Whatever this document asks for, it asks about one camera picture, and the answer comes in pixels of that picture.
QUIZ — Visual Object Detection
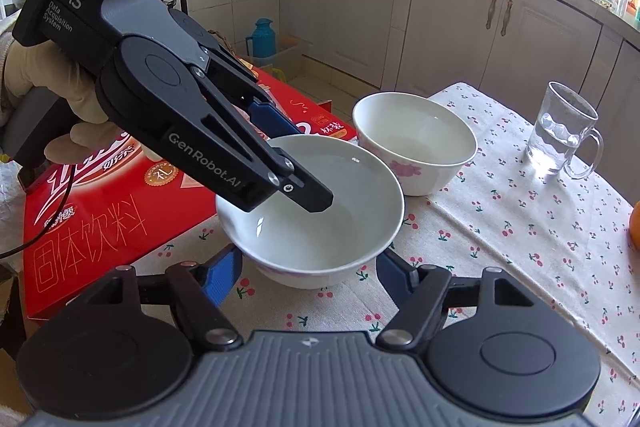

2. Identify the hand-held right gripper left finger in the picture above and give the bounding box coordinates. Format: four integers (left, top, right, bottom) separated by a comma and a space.
85, 244, 244, 353

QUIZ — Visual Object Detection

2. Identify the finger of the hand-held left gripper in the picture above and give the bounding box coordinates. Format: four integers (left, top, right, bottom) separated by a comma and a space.
162, 67, 335, 214
167, 7, 297, 138

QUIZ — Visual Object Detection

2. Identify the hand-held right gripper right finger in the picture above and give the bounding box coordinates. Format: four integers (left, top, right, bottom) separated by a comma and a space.
375, 248, 538, 353

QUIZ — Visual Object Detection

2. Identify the white pink-flower bowl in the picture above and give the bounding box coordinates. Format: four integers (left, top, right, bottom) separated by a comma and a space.
216, 134, 405, 290
352, 92, 478, 196

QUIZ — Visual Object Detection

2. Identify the person's left forearm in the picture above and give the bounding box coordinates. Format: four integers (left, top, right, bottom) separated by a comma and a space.
0, 19, 16, 128

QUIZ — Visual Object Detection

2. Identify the person's left hand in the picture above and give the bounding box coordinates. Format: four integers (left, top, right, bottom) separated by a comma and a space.
2, 41, 109, 126

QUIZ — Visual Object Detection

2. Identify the clear plastic container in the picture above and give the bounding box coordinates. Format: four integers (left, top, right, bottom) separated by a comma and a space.
272, 36, 304, 80

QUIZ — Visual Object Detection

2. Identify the blue thermos jug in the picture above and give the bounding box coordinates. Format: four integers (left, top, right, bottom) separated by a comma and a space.
245, 18, 273, 70

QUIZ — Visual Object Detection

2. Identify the red gift box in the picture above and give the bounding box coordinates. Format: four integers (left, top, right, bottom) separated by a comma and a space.
20, 67, 358, 323

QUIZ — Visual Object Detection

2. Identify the cherry-print tablecloth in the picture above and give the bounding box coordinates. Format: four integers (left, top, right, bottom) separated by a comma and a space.
135, 82, 640, 427

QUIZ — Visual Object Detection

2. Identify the glass mug with water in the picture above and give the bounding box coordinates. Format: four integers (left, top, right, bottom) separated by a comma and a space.
526, 81, 606, 180

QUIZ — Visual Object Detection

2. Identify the orange with leaf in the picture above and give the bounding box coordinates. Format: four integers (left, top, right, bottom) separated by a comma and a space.
628, 201, 640, 250

